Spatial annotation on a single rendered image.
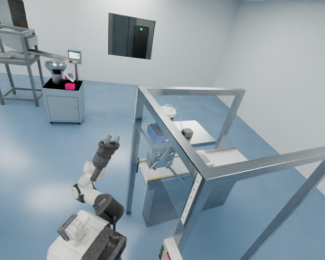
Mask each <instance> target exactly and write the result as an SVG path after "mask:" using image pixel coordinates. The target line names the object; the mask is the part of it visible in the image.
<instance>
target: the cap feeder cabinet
mask: <svg viewBox="0 0 325 260"><path fill-rule="evenodd" d="M73 81H74V82H72V81H71V80H69V79H66V80H64V79H63V82H64V83H63V84H60V85H57V84H54V83H53V80H52V78H50V79H49V80H48V81H47V82H46V83H45V84H44V85H43V86H42V88H41V89H42V94H43V99H44V104H45V110H46V115H47V120H48V122H51V124H52V123H53V122H74V123H78V124H80V123H81V122H82V120H83V116H84V113H85V98H84V81H81V80H79V81H78V83H77V82H76V80H73ZM66 83H73V84H75V90H68V89H65V84H66Z"/></svg>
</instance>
